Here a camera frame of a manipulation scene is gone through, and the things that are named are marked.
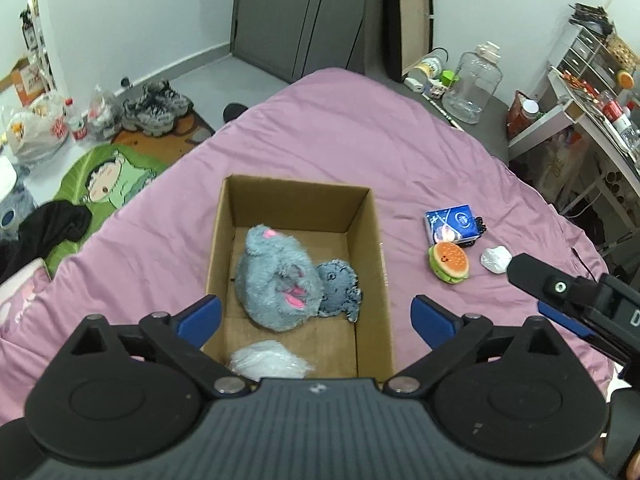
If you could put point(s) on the small blue-grey octopus plush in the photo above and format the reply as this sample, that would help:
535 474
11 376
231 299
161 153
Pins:
341 292

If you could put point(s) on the small drawer organizer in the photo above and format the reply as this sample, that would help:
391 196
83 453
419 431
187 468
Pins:
584 56

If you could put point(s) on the orange cardboard box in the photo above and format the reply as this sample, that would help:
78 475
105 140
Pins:
28 81

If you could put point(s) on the white soft ball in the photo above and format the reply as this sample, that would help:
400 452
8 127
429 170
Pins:
496 260

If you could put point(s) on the water bottle on floor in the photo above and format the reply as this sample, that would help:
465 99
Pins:
75 120

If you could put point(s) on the clear bag of trash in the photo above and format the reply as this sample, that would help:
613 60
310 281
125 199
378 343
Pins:
104 115

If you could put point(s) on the black clothing on floor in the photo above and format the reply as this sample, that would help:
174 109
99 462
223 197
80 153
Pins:
45 228

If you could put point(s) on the red can on desk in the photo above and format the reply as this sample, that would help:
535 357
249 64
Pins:
612 111

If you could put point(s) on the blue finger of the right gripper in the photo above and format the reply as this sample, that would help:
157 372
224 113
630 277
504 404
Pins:
562 319

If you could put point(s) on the brown cardboard box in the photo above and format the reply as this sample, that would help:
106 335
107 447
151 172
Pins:
331 221

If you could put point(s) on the grey sneakers pair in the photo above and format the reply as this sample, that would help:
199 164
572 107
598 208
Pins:
157 111

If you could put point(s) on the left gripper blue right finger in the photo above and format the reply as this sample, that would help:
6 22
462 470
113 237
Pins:
433 323

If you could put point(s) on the white plastic shopping bag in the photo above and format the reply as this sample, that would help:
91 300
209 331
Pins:
37 131

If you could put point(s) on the yellow white container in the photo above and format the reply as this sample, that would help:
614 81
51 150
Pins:
429 67

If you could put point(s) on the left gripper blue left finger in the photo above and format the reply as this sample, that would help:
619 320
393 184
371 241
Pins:
197 323

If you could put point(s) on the wicker basket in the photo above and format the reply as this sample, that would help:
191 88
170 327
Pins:
624 55

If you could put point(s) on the grey door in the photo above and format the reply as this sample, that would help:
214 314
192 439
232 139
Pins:
291 39

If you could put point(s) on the clear bag white filling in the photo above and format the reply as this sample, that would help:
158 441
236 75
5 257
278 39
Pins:
268 359

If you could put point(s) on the pink bed sheet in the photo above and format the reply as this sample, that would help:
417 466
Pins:
331 126

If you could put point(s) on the black framed cardboard tray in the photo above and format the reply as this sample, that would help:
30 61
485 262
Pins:
407 29

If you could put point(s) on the grey pink plush toy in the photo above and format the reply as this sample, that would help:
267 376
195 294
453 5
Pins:
275 281

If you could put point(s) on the white desk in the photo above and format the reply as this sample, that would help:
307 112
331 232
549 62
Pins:
570 112

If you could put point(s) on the green cartoon floor mat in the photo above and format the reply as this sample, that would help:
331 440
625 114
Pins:
104 179

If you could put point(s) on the burger plush toy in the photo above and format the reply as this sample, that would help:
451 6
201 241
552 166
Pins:
449 262

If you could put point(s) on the blue tissue pack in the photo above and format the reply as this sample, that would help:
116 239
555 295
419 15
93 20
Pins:
442 225

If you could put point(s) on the large clear plastic jug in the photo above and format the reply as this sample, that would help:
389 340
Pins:
476 79

